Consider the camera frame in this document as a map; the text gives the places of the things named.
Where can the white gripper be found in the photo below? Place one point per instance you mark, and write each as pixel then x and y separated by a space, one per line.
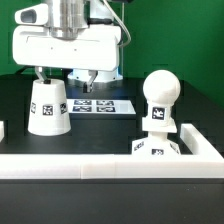
pixel 95 48

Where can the white lamp shade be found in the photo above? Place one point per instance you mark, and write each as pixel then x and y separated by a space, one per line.
pixel 48 114

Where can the white lamp bulb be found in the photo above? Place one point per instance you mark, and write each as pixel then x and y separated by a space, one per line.
pixel 161 89

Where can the white lamp base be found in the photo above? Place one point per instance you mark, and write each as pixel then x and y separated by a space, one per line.
pixel 157 143

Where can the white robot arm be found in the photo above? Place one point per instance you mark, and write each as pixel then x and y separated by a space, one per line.
pixel 68 17

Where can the white marker sheet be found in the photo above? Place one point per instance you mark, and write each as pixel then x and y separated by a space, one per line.
pixel 95 106

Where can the white block at left edge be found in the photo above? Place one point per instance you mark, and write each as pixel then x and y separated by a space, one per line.
pixel 1 130

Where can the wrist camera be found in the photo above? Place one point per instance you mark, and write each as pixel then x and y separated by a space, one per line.
pixel 35 15

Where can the white L-shaped fence wall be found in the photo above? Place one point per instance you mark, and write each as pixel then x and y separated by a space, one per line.
pixel 204 161

